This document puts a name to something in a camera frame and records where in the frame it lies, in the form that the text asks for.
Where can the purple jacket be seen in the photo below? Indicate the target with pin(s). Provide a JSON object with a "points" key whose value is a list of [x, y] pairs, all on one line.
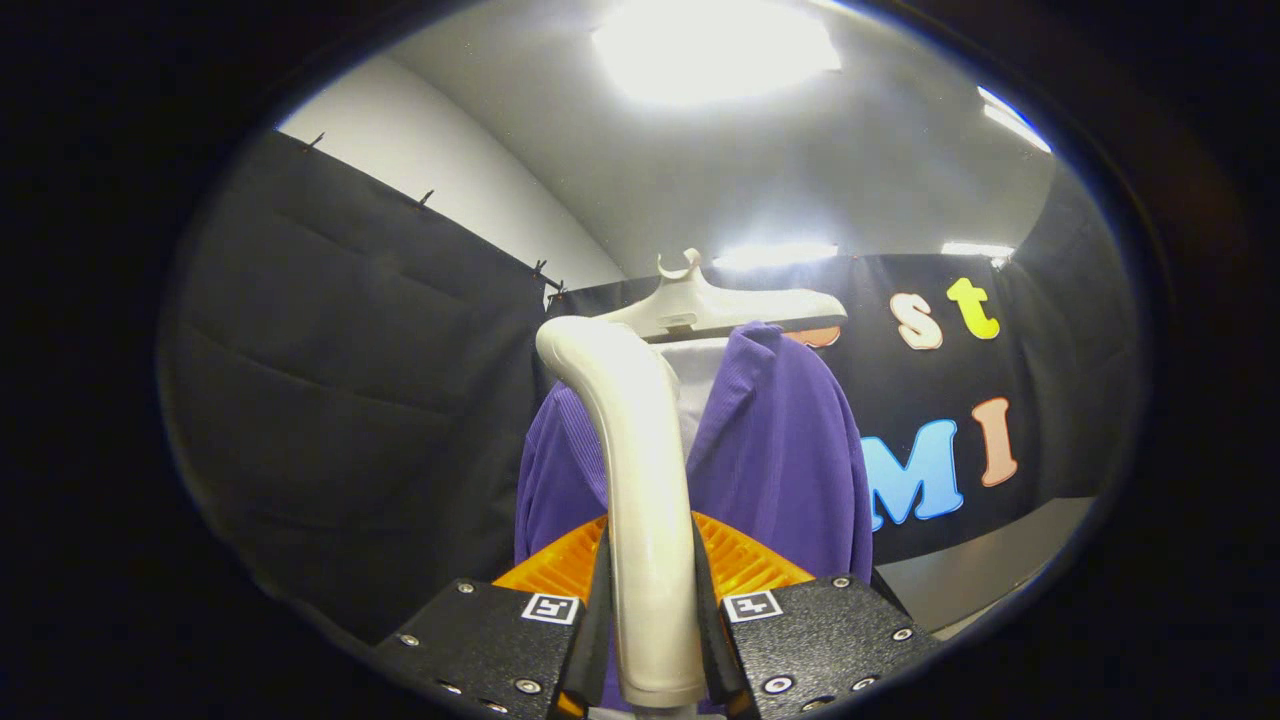
{"points": [[780, 460]]}

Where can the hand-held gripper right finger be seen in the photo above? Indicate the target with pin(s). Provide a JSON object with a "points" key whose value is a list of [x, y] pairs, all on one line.
{"points": [[820, 640]]}

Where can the small square ceiling light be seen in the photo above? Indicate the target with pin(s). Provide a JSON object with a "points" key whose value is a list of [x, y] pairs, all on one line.
{"points": [[1015, 120]]}

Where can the large ceiling light panel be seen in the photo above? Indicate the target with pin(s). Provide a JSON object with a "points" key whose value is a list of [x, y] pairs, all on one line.
{"points": [[715, 45]]}

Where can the long strip ceiling light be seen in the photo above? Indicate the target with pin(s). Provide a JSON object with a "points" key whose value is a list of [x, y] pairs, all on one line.
{"points": [[775, 256]]}

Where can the white undershirt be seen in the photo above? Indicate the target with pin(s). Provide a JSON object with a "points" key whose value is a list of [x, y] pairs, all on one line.
{"points": [[695, 385]]}

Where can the white garment steamer head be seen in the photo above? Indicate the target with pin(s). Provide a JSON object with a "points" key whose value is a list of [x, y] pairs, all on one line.
{"points": [[645, 480]]}

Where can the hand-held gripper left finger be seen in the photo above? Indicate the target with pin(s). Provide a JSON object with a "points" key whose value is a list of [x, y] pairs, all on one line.
{"points": [[500, 640]]}

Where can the grey cabinet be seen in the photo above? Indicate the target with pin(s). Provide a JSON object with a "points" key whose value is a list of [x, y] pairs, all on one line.
{"points": [[980, 560]]}

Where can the white clothes hanger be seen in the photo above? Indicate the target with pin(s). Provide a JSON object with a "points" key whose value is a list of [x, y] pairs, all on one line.
{"points": [[720, 305]]}

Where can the short strip ceiling light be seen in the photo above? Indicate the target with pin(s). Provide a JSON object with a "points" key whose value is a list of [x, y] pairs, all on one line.
{"points": [[977, 249]]}

